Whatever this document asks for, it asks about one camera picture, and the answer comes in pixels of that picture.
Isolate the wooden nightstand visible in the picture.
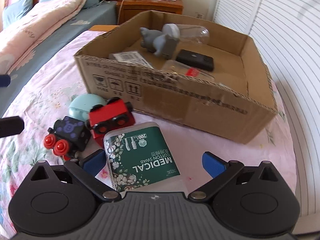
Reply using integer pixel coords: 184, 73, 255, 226
117, 0, 184, 25

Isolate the clear plastic card case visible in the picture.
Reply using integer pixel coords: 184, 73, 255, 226
108, 50, 153, 68

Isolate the black power bank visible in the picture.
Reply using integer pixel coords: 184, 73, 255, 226
175, 49, 214, 72

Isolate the medical cotton swab box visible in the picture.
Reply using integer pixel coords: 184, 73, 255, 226
104, 122, 187, 194

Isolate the cardboard box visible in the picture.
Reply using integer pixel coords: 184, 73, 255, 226
74, 11, 278, 144

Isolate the pink floral quilt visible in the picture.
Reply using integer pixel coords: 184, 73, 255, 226
1, 0, 86, 75

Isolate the jar of gold pins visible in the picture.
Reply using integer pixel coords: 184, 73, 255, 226
161, 60, 215, 82

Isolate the grey cat figurine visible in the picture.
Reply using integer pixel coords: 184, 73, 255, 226
140, 27, 180, 60

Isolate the red toy train car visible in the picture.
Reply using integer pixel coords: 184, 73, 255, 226
86, 97, 135, 145

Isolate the blue bed sheet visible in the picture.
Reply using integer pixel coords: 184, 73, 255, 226
1, 1, 117, 115

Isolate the clear plastic bottle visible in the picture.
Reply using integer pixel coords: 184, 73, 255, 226
162, 23, 210, 44

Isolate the black toy train car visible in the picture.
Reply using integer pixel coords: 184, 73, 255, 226
43, 116, 92, 160

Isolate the white louvered closet door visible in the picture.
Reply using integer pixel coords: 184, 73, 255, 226
213, 0, 319, 216

